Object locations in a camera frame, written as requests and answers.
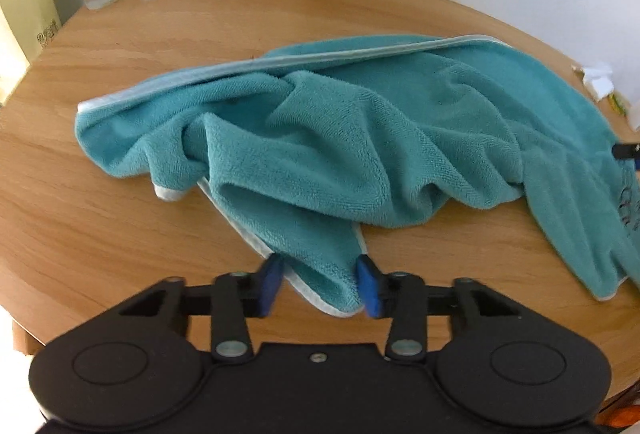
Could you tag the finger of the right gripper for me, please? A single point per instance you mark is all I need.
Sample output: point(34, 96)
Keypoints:
point(626, 150)

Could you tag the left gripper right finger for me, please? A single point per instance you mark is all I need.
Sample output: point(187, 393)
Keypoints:
point(401, 297)

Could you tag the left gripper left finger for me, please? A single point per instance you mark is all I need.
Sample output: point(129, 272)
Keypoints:
point(237, 296)

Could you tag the teal towel white trim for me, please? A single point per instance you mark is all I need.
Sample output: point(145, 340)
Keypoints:
point(301, 147)

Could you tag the green yellow small wrapper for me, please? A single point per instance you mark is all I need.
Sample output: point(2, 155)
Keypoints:
point(618, 104)

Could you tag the white crumpled tissue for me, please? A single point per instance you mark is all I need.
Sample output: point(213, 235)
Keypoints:
point(596, 79)

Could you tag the orange object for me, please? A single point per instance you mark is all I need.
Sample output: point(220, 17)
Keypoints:
point(621, 417)

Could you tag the yellow paper bag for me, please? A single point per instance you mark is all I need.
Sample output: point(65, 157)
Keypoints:
point(27, 27)

